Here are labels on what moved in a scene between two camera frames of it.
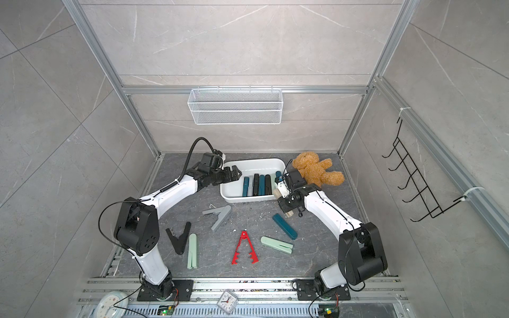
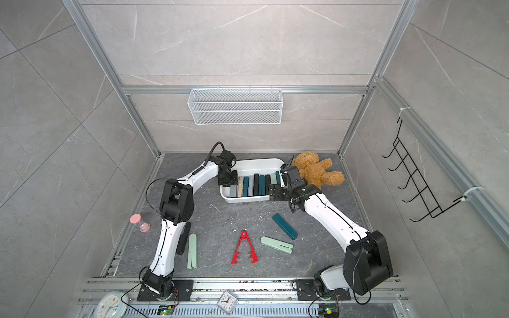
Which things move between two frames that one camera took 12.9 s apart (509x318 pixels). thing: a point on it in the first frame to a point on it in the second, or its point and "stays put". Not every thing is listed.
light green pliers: [192, 260] stays put
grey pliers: [223, 212] to [233, 191]
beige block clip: [277, 195] to [240, 186]
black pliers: [256, 185] stays put
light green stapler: [273, 179] stays put
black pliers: [268, 185] stays put
